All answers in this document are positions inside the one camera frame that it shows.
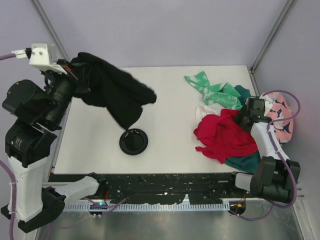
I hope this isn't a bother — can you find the left aluminium frame post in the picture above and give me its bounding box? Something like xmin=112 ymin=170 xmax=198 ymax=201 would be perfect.
xmin=29 ymin=0 xmax=70 ymax=61

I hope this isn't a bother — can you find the red cloth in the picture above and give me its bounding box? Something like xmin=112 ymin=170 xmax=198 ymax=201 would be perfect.
xmin=193 ymin=108 xmax=258 ymax=164

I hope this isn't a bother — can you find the green white tie-dye cloth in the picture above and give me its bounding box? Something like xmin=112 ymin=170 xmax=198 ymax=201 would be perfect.
xmin=184 ymin=71 xmax=242 ymax=110

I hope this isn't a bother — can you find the black front mounting rail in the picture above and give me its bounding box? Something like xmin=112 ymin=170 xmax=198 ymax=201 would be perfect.
xmin=99 ymin=172 xmax=247 ymax=205

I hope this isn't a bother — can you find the black cloth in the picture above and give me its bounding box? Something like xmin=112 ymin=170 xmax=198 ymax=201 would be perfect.
xmin=71 ymin=52 xmax=157 ymax=130

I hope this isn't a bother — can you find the aluminium frame post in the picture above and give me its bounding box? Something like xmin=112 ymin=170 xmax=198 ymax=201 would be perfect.
xmin=249 ymin=0 xmax=297 ymax=74
xmin=29 ymin=0 xmax=70 ymax=61

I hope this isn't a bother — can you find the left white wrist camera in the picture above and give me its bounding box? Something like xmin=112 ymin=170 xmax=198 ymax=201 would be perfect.
xmin=11 ymin=42 xmax=67 ymax=75

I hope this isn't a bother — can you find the pink patterned cloth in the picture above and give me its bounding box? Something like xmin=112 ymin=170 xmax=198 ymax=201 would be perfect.
xmin=259 ymin=92 xmax=294 ymax=145

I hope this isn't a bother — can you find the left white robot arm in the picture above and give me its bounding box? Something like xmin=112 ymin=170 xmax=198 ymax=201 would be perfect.
xmin=1 ymin=59 xmax=106 ymax=233

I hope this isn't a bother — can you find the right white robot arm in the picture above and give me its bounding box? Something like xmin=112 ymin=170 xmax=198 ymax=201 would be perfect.
xmin=232 ymin=97 xmax=301 ymax=208

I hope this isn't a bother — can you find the black plate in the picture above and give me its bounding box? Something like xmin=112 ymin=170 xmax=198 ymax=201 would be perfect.
xmin=119 ymin=128 xmax=149 ymax=156

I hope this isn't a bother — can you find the white slotted cable duct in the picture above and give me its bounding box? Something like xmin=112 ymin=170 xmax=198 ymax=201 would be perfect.
xmin=63 ymin=200 xmax=230 ymax=213

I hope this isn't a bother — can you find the dark teal cloth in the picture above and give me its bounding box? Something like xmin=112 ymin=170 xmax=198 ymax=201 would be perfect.
xmin=224 ymin=85 xmax=261 ymax=174

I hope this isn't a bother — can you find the right aluminium frame post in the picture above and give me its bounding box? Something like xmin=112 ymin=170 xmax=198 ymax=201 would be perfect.
xmin=249 ymin=0 xmax=297 ymax=74

